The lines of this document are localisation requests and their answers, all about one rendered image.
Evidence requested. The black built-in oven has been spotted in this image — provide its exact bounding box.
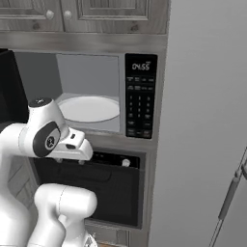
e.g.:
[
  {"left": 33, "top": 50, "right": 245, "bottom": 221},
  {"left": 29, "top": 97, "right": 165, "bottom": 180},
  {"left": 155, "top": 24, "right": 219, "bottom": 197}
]
[{"left": 28, "top": 147, "right": 147, "bottom": 230}]

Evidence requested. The silver microwave oven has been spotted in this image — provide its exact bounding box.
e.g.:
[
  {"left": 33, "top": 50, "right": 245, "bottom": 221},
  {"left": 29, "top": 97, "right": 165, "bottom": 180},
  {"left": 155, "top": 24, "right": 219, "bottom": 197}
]
[{"left": 14, "top": 50, "right": 162, "bottom": 141}]

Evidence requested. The grey wooden tall cabinet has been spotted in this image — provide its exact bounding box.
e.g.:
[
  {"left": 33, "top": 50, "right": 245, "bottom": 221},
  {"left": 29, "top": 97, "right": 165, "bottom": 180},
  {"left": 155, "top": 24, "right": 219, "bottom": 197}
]
[{"left": 0, "top": 30, "right": 172, "bottom": 247}]

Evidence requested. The grey wooden cupboard door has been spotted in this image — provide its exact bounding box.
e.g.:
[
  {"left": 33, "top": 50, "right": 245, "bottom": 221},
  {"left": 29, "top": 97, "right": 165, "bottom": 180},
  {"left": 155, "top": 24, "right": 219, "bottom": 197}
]
[
  {"left": 0, "top": 0, "right": 65, "bottom": 33},
  {"left": 60, "top": 0, "right": 171, "bottom": 36}
]

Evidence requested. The white microwave turntable plate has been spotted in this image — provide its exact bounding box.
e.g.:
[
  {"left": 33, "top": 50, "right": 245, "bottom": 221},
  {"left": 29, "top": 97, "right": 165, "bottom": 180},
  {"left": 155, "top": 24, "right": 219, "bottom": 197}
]
[{"left": 57, "top": 95, "right": 121, "bottom": 124}]

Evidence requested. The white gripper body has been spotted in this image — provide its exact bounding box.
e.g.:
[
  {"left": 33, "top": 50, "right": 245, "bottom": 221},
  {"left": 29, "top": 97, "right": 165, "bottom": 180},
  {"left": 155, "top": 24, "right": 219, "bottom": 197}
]
[{"left": 47, "top": 139, "right": 95, "bottom": 162}]

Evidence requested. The grey wooden drawer front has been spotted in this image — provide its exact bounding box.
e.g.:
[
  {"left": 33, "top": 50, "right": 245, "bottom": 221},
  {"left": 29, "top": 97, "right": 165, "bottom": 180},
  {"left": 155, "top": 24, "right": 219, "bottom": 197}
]
[{"left": 84, "top": 224, "right": 131, "bottom": 247}]

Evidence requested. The grey fridge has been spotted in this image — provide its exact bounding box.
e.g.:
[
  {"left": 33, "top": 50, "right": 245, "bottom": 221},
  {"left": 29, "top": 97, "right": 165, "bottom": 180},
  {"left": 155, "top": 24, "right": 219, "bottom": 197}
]
[{"left": 148, "top": 0, "right": 247, "bottom": 247}]

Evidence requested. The grey panelled cabinet door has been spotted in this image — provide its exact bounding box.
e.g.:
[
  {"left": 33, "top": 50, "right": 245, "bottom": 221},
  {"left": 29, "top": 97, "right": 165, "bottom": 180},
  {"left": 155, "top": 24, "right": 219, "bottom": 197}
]
[{"left": 5, "top": 155, "right": 39, "bottom": 208}]

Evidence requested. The black microwave door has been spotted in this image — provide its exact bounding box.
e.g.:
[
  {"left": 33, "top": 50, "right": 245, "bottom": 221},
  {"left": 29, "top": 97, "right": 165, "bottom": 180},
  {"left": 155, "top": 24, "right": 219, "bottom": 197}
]
[{"left": 0, "top": 48, "right": 30, "bottom": 125}]

